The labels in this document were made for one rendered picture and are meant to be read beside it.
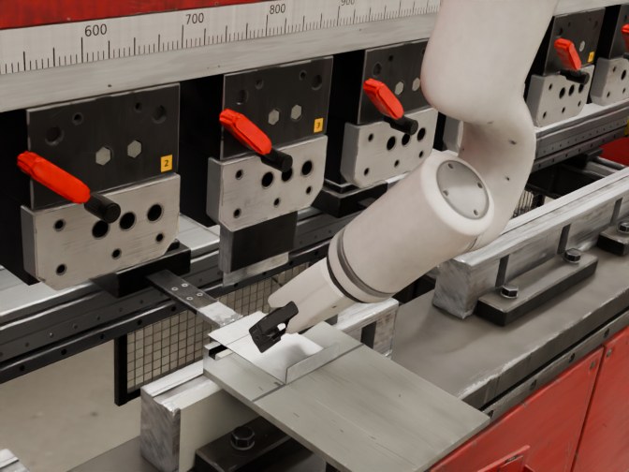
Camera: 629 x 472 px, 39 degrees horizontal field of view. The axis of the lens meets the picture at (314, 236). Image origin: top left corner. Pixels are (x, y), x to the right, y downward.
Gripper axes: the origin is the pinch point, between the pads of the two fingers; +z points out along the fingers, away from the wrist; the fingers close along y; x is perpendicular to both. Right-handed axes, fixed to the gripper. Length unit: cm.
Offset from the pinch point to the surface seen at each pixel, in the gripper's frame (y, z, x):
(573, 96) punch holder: -60, -13, -12
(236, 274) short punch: 3.3, -1.3, -7.3
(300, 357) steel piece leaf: -0.7, 0.8, 4.0
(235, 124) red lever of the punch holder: 12.0, -23.1, -15.1
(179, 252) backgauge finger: -3.3, 15.7, -17.0
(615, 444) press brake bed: -92, 38, 45
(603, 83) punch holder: -70, -14, -12
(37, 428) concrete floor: -34, 155, -24
